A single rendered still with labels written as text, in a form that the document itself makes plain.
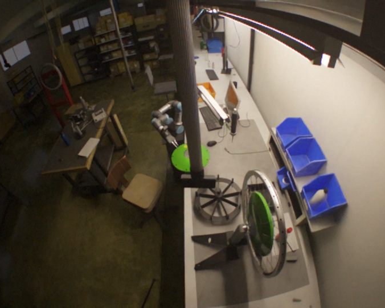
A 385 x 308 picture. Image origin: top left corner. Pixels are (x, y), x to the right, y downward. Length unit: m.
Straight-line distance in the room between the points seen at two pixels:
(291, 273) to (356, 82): 1.21
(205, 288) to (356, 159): 1.15
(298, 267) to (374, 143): 0.92
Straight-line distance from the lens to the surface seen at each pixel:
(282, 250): 0.66
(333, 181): 1.19
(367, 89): 1.00
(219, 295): 1.24
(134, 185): 1.95
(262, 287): 1.28
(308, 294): 1.42
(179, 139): 1.91
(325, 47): 0.48
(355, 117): 1.05
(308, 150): 1.39
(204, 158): 1.40
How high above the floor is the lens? 2.15
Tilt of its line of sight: 48 degrees down
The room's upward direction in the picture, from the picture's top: 7 degrees counter-clockwise
